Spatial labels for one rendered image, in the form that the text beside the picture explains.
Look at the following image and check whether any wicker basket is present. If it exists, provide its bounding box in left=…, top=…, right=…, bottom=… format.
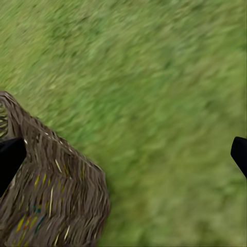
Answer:
left=0, top=89, right=111, bottom=247

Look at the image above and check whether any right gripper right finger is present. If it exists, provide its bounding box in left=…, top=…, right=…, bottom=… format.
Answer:
left=231, top=137, right=247, bottom=178

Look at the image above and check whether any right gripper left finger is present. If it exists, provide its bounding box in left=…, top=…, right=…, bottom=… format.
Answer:
left=0, top=137, right=27, bottom=198

